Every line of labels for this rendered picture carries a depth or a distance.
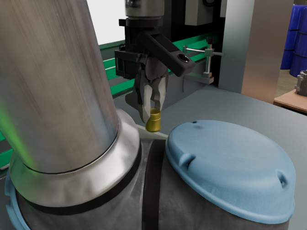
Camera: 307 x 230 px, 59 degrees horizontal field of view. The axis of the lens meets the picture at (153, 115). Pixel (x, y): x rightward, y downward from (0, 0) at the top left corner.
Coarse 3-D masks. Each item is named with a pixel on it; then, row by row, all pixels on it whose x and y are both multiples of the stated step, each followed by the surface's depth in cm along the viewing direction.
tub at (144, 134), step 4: (136, 124) 72; (140, 128) 71; (144, 128) 70; (140, 132) 71; (144, 132) 70; (148, 132) 69; (152, 132) 68; (156, 132) 68; (140, 136) 71; (144, 136) 70; (148, 136) 70; (152, 136) 69; (156, 136) 68; (160, 136) 67; (164, 136) 66
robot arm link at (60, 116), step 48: (0, 0) 12; (48, 0) 13; (0, 48) 13; (48, 48) 14; (96, 48) 17; (0, 96) 15; (48, 96) 15; (96, 96) 18; (48, 144) 18; (96, 144) 20; (144, 144) 27; (48, 192) 20; (96, 192) 20
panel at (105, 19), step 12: (96, 0) 87; (108, 0) 91; (120, 0) 95; (96, 12) 88; (108, 12) 92; (120, 12) 96; (96, 24) 89; (108, 24) 93; (96, 36) 90; (108, 36) 95; (120, 36) 99
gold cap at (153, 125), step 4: (152, 108) 60; (152, 112) 58; (156, 112) 58; (160, 112) 59; (152, 116) 58; (156, 116) 58; (160, 116) 59; (148, 120) 58; (152, 120) 58; (156, 120) 58; (160, 120) 60; (148, 124) 59; (152, 124) 59; (156, 124) 59; (160, 124) 60; (148, 128) 59; (152, 128) 59; (156, 128) 59; (160, 128) 60
